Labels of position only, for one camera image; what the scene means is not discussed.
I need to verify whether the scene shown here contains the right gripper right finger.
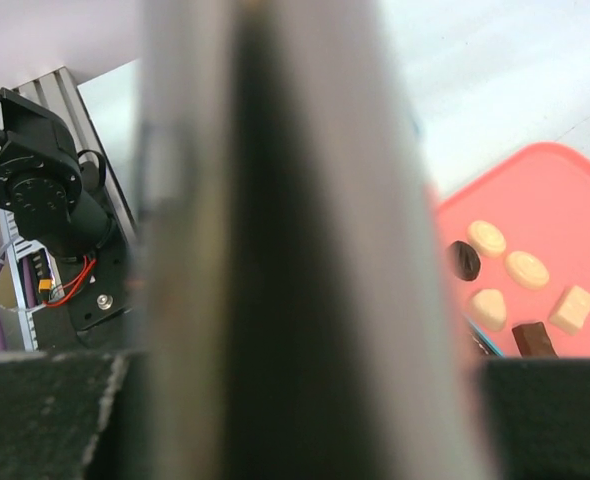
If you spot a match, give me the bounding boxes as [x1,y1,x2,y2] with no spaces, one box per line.
[479,359,590,479]

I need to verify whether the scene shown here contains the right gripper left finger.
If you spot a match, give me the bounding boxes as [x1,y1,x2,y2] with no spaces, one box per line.
[0,351,148,479]

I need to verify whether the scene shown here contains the teal chocolate box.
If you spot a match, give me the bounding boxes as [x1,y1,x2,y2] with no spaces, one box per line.
[468,321,504,357]

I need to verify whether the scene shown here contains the pink tray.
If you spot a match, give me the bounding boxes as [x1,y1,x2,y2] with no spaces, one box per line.
[436,143,590,358]

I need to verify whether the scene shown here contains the metal tongs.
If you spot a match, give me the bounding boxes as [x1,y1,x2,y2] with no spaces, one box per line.
[138,1,498,479]

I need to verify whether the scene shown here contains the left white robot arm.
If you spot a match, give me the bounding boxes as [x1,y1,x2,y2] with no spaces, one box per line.
[0,88,117,259]

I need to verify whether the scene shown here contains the brown bar chocolate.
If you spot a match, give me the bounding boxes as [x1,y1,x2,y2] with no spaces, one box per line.
[512,322,558,358]

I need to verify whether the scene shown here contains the white square chocolate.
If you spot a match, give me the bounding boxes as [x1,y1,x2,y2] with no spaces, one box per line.
[549,285,590,335]

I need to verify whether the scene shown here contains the white heart chocolate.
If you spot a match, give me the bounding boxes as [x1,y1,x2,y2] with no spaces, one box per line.
[468,289,507,332]

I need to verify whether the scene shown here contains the white oval chocolate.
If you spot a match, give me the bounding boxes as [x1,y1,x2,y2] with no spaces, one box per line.
[467,220,507,258]
[504,251,550,290]

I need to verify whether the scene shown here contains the white cable duct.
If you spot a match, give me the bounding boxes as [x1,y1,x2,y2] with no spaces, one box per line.
[0,209,43,351]

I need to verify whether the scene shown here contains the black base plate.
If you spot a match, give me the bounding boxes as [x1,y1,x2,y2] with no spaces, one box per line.
[32,226,131,351]

